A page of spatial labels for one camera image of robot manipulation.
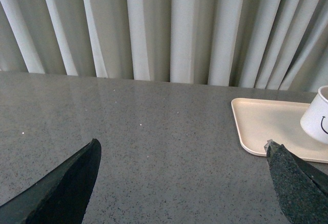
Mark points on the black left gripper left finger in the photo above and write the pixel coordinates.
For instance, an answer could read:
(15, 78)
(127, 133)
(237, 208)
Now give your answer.
(62, 195)

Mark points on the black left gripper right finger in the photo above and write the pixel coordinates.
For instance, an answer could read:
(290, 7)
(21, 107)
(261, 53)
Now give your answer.
(300, 187)

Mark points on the white smiley mug black handle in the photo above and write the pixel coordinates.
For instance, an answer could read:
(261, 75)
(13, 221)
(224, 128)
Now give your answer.
(314, 120)

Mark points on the cream rectangular tray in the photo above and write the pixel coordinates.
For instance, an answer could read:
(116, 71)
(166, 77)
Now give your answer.
(259, 120)

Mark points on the white pleated curtain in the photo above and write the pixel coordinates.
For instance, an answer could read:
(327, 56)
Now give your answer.
(265, 44)

